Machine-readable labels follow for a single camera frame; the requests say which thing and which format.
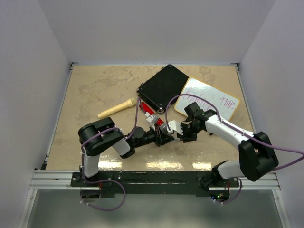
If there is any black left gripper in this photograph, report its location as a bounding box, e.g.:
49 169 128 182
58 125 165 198
134 123 174 149

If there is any yellow framed whiteboard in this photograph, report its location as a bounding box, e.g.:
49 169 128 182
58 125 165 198
174 77 240 121

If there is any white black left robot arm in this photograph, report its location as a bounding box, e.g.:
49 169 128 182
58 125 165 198
78 117 175 186

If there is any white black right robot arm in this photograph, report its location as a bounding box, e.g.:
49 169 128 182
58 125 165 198
178 103 279 187

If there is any red glitter microphone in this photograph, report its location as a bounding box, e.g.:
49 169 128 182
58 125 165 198
140 102 168 133

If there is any black ribbed carrying case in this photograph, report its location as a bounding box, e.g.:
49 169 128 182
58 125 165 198
137 64 189 114

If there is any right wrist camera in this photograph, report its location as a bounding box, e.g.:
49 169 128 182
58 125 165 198
167 120 183 135

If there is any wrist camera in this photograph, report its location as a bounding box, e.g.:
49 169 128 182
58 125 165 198
167 120 183 135
146 114 159 125

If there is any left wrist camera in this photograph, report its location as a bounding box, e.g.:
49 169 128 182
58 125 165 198
146 114 159 125

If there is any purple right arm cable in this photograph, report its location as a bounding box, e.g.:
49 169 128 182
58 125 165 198
165 94 304 171

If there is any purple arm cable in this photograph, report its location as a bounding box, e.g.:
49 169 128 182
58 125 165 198
80 97 149 185
165 94 304 171

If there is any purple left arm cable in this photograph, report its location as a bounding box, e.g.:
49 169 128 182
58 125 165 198
80 97 149 185

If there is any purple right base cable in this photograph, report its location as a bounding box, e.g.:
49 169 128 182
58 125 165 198
212 178 243 205

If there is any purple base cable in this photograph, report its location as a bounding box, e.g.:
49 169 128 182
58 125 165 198
80 178 126 211
212 178 243 205

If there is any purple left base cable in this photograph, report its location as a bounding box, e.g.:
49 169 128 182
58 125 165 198
80 178 126 211

